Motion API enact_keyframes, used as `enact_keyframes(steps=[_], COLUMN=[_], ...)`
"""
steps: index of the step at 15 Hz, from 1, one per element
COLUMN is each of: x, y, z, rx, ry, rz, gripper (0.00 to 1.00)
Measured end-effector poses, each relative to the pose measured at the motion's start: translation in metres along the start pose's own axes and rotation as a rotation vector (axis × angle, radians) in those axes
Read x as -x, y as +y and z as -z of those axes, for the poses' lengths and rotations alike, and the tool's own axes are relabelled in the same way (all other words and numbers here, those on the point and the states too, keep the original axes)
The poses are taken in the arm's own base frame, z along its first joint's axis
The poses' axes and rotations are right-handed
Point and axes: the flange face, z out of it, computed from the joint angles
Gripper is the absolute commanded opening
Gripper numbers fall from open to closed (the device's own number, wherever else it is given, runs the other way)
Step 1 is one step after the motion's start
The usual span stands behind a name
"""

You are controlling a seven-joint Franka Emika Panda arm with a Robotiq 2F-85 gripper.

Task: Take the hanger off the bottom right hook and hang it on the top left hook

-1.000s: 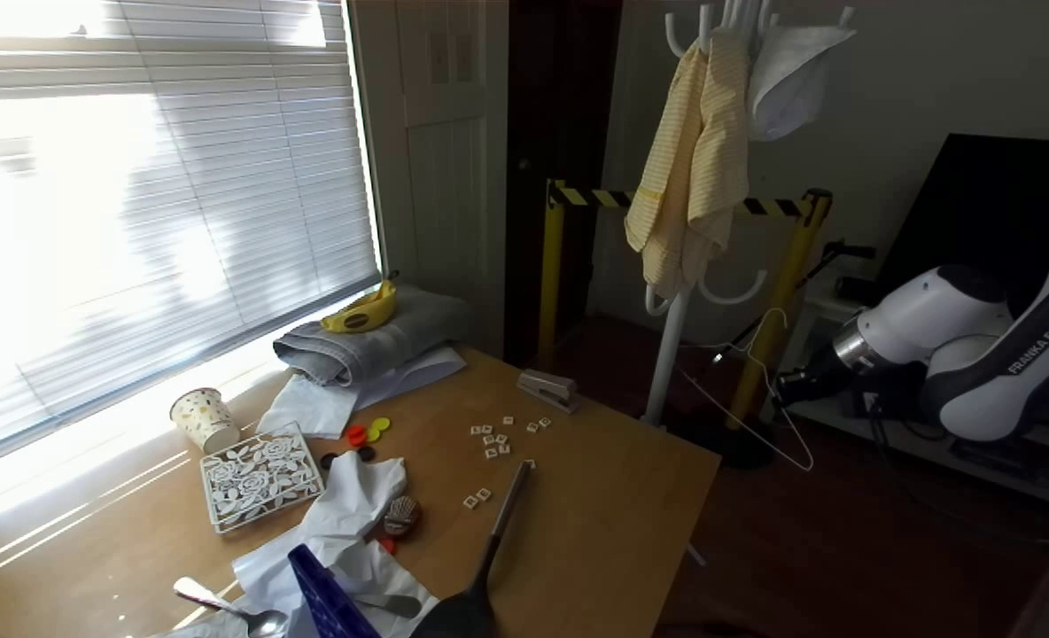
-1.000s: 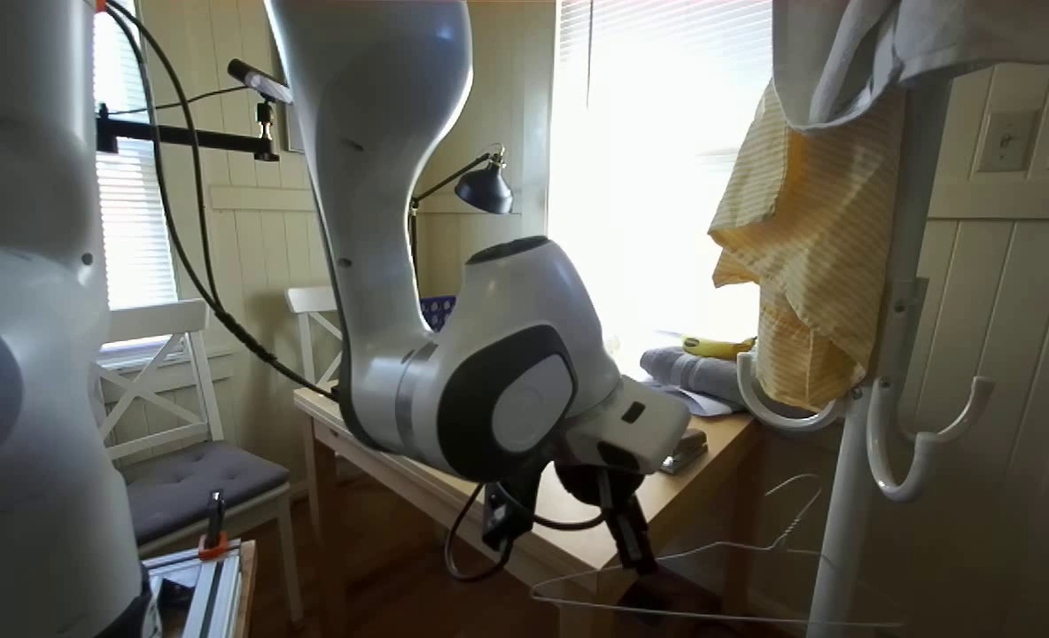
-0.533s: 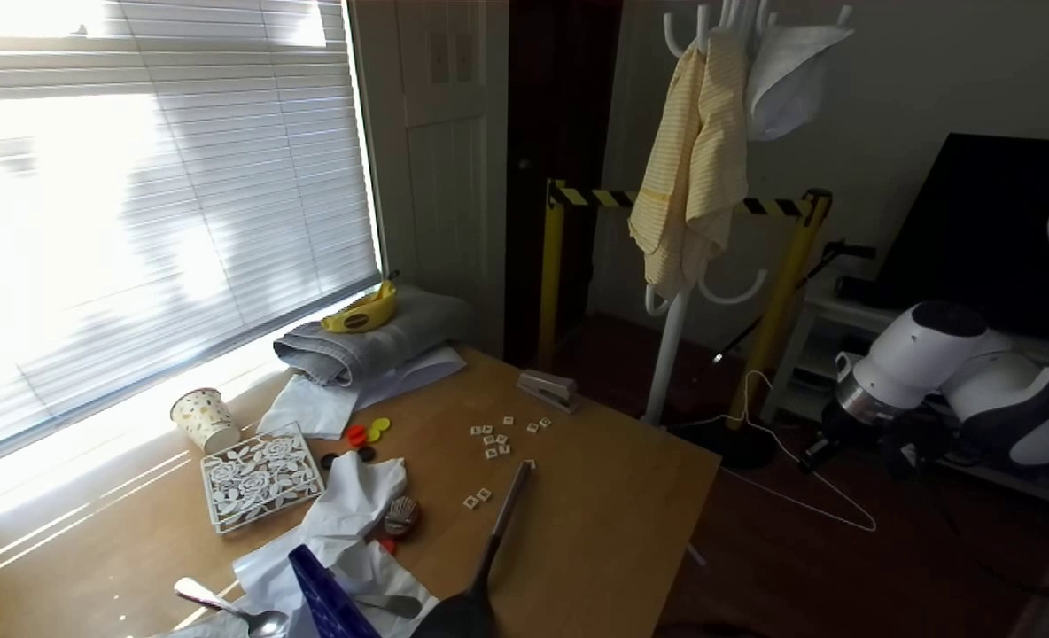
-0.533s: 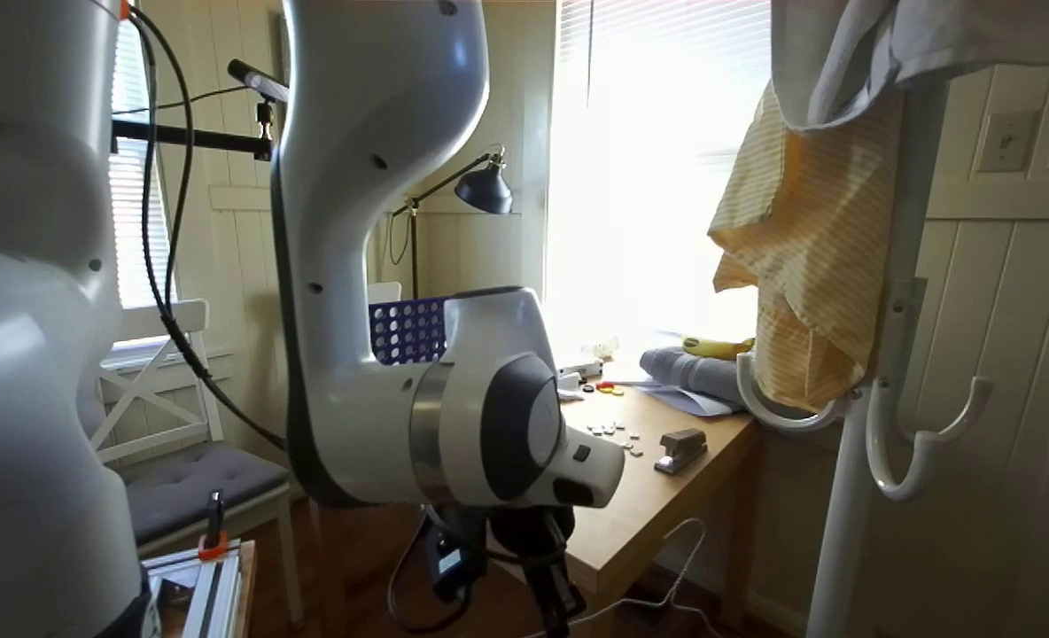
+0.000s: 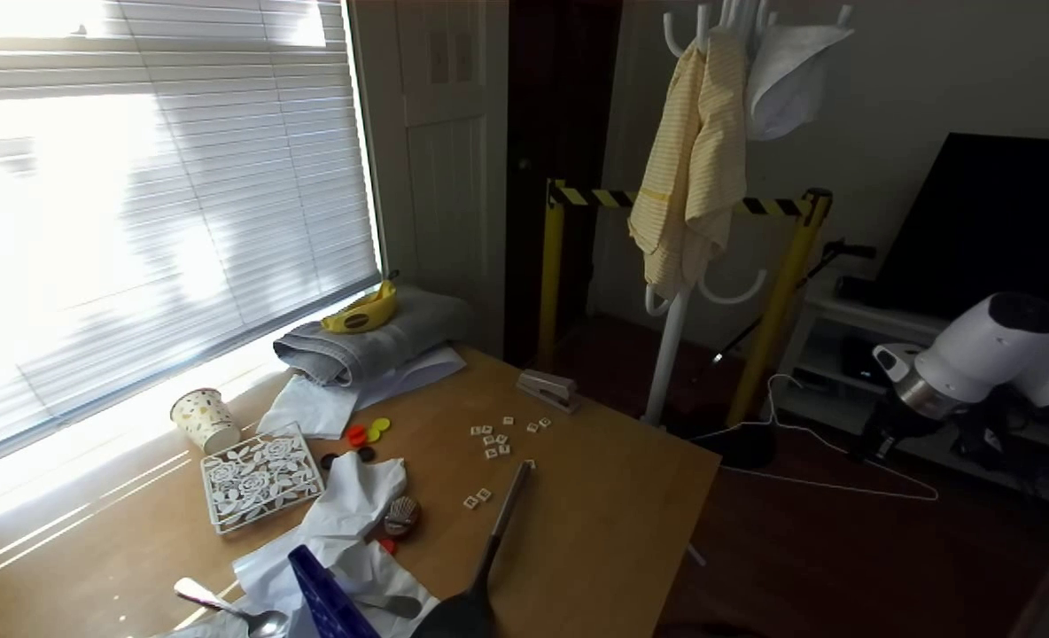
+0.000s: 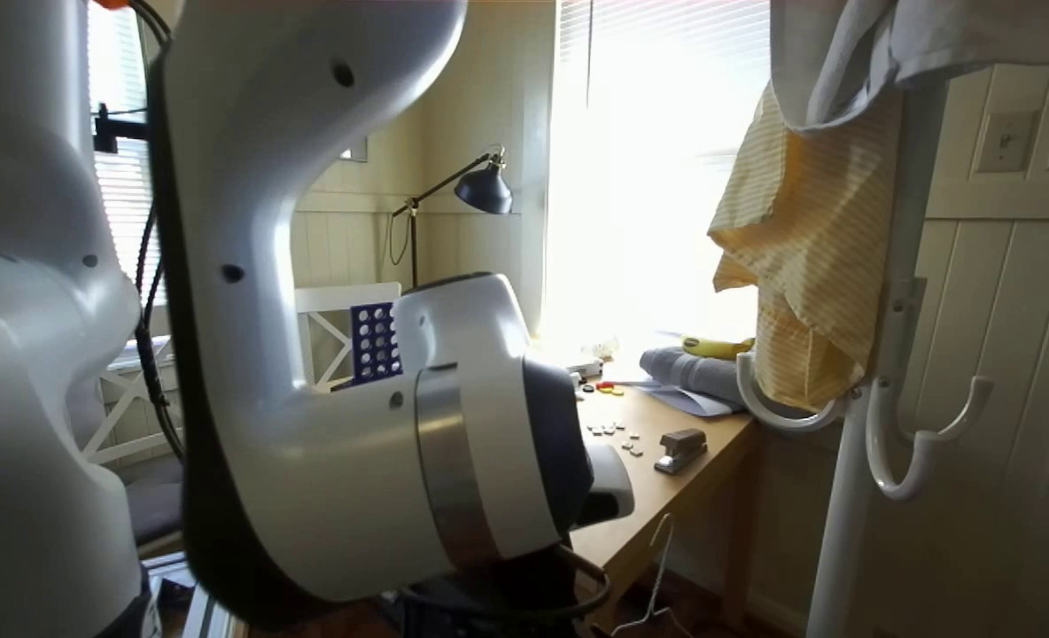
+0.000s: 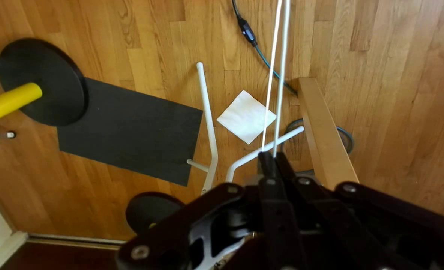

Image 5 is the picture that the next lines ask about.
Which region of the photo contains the box of white pieces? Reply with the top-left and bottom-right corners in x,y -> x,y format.
195,427 -> 327,542

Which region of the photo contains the yellow black barrier stand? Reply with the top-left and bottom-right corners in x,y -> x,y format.
534,173 -> 837,430

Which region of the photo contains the blue connect four grid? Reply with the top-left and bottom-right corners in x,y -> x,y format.
285,542 -> 383,638

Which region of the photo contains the yellow banana toy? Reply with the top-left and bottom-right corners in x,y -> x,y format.
320,280 -> 404,338

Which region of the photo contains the metal spoon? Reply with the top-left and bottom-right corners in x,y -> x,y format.
172,574 -> 291,636

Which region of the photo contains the crumpled white cloth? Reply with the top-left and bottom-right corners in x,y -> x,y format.
229,450 -> 442,638

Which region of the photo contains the white window blind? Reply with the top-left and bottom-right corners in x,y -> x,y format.
0,0 -> 383,463

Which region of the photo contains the yellow cloth garment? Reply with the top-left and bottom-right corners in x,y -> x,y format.
624,27 -> 754,297

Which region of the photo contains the small grey round object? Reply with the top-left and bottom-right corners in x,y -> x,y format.
381,492 -> 421,545

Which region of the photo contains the grey stapler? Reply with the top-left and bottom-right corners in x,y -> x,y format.
513,364 -> 583,414

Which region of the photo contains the light wooden table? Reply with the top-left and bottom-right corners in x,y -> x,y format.
0,280 -> 722,638

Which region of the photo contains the grey folded towel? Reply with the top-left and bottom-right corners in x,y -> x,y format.
268,285 -> 476,391

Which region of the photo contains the white panel door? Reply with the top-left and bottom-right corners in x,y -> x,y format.
350,0 -> 513,351

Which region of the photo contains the pale flat cloth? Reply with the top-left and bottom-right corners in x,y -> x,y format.
255,345 -> 467,443

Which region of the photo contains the white coat rack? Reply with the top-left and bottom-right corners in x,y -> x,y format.
643,0 -> 857,430

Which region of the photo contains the white television shelf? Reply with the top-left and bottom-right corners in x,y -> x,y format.
776,294 -> 1049,518

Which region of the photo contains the white hat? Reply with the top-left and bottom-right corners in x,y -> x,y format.
744,21 -> 857,145

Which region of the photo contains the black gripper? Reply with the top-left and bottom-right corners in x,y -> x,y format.
857,392 -> 907,463

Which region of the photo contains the white wire hanger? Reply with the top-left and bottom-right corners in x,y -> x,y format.
694,373 -> 942,506

